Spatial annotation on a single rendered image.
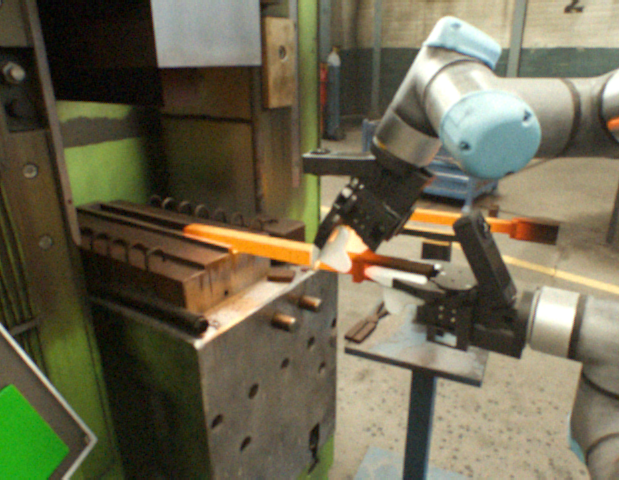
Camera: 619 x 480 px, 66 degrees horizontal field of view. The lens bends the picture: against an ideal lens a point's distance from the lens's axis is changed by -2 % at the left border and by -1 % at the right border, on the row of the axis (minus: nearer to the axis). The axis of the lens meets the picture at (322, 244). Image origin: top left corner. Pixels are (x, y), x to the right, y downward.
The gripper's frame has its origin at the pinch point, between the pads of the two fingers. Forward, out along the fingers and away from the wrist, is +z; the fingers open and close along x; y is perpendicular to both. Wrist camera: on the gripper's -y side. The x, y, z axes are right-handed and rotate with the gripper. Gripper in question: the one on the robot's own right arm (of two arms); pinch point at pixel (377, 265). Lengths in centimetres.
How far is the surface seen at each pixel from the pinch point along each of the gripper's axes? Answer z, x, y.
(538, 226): -13, 49, 7
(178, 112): 62, 23, -16
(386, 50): 390, 842, -44
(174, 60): 24.4, -9.4, -26.4
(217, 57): 24.4, -1.7, -26.7
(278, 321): 17.5, 0.1, 13.9
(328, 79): 396, 639, 2
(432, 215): 8.4, 45.9, 6.9
